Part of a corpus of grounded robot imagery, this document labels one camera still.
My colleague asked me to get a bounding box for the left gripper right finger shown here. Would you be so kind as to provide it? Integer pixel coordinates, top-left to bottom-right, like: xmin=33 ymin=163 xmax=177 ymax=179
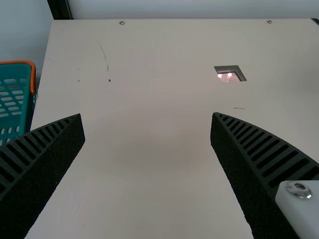
xmin=210 ymin=112 xmax=319 ymax=239

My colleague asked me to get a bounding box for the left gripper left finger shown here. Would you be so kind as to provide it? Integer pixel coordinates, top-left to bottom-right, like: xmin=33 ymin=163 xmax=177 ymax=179
xmin=0 ymin=113 xmax=86 ymax=239

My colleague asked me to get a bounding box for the teal shopping basket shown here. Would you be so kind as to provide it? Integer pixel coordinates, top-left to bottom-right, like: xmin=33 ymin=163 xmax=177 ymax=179
xmin=0 ymin=60 xmax=37 ymax=146

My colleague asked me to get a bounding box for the small square scanner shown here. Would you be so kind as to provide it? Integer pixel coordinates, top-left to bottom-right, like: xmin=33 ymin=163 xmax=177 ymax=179
xmin=214 ymin=65 xmax=247 ymax=84

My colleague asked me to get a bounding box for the black post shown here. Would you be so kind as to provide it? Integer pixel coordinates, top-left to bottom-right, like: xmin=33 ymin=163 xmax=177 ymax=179
xmin=47 ymin=0 xmax=74 ymax=20

